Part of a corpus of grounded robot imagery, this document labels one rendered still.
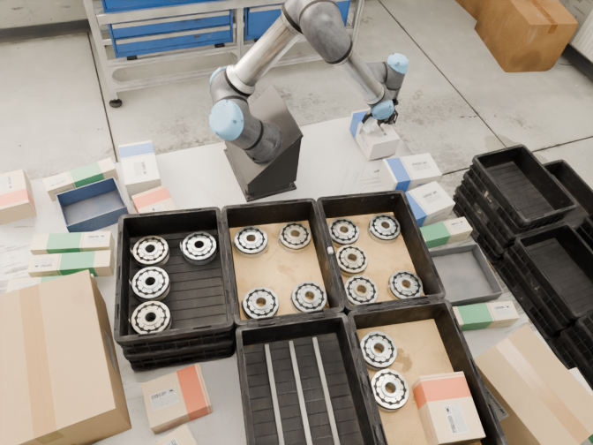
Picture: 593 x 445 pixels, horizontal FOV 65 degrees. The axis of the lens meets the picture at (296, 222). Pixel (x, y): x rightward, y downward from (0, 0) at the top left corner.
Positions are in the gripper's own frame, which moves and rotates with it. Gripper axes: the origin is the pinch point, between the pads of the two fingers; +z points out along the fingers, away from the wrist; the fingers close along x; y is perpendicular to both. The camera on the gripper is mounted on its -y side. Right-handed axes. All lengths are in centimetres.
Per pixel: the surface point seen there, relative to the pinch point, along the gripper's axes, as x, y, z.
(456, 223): 9, 51, 2
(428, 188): 5.0, 35.2, -1.1
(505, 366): -13, 103, -9
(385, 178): -5.4, 22.5, 4.0
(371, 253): -31, 57, -5
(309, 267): -52, 55, -5
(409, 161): 4.8, 20.6, -1.0
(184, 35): -49, -141, 38
